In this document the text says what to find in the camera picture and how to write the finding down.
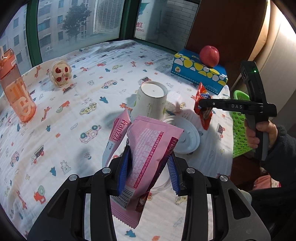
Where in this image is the red orange snack wrapper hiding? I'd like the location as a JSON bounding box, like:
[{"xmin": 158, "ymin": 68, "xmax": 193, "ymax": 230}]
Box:
[{"xmin": 194, "ymin": 82, "xmax": 213, "ymax": 131}]

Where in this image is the pink Franzzi snack wrapper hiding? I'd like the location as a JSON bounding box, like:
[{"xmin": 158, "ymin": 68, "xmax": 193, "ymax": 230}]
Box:
[{"xmin": 102, "ymin": 110, "xmax": 184, "ymax": 228}]

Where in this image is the white plastic cup lid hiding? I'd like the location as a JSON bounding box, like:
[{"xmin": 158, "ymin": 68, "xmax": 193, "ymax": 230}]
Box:
[{"xmin": 163, "ymin": 115, "xmax": 200, "ymax": 155}]

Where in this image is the white paper cup green logo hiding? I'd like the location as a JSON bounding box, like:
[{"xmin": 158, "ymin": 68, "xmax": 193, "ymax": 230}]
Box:
[{"xmin": 130, "ymin": 81, "xmax": 168, "ymax": 121}]

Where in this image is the green plastic mesh trash basket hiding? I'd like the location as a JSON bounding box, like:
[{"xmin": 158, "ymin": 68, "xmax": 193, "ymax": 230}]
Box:
[{"xmin": 230, "ymin": 89, "xmax": 254, "ymax": 159}]

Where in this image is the person's right hand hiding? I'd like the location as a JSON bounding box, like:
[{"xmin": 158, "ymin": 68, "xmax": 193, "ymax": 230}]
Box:
[{"xmin": 244, "ymin": 119, "xmax": 279, "ymax": 149}]

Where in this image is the red apple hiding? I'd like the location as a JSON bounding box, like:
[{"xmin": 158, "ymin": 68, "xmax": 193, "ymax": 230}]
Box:
[{"xmin": 199, "ymin": 45, "xmax": 220, "ymax": 68}]

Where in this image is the blue yellow tissue box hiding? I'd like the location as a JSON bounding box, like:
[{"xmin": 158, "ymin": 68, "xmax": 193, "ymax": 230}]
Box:
[{"xmin": 171, "ymin": 49, "xmax": 228, "ymax": 95}]

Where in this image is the cartoon printed white bed sheet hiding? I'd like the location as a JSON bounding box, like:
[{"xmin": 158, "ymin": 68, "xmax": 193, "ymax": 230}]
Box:
[{"xmin": 1, "ymin": 41, "xmax": 233, "ymax": 238}]

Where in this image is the small plush doll toy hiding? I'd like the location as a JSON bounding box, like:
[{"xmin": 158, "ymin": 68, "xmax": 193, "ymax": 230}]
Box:
[{"xmin": 49, "ymin": 60, "xmax": 72, "ymax": 88}]

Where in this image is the orange plastic water bottle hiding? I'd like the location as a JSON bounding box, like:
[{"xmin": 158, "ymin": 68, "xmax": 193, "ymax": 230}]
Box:
[{"xmin": 1, "ymin": 48, "xmax": 37, "ymax": 123}]

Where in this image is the green window frame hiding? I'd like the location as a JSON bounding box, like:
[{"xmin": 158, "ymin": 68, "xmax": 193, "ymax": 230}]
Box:
[{"xmin": 26, "ymin": 1, "xmax": 199, "ymax": 66}]

